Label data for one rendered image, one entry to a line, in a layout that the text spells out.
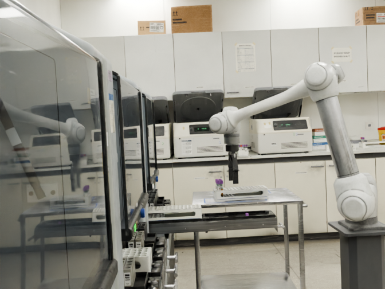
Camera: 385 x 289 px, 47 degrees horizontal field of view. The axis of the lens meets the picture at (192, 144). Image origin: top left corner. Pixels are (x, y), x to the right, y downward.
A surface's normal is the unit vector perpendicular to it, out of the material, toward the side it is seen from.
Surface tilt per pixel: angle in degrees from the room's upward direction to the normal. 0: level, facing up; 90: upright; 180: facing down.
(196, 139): 90
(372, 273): 90
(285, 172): 90
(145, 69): 90
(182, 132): 59
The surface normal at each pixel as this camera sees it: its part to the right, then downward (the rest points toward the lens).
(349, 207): -0.40, 0.17
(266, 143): 0.02, 0.05
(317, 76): -0.47, -0.04
